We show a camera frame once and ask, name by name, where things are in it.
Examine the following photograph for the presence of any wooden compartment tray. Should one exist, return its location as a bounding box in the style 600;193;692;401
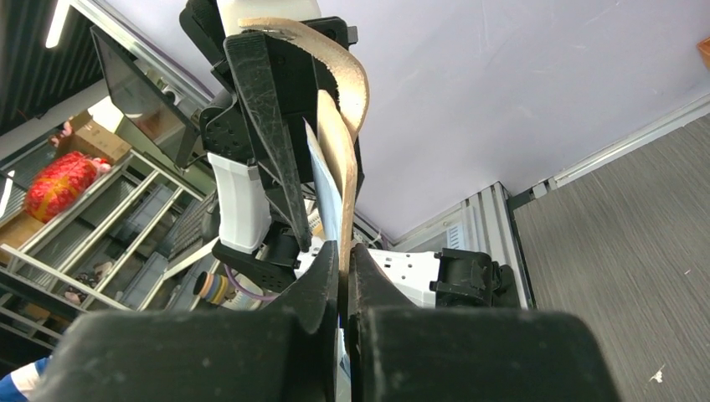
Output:
697;37;710;70

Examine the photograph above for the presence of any black monitor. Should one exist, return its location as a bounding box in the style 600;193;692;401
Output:
90;27;199;168

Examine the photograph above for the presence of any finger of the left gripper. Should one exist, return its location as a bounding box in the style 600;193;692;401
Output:
224;31;317;251

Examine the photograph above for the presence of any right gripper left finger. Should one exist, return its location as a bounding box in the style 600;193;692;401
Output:
33;241;338;401

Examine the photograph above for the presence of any metal shelf rack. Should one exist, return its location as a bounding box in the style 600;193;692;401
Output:
1;151;217;338

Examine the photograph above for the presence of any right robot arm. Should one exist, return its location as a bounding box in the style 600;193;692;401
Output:
34;241;620;401

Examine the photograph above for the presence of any red mesh bag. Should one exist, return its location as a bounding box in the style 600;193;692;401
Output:
23;151;112;224

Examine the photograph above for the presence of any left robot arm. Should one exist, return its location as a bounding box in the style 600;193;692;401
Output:
179;1;370;291

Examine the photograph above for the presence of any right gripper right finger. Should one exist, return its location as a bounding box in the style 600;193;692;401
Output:
347;245;620;401

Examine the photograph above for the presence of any aluminium rail frame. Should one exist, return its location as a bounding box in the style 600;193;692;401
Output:
390;95;709;309

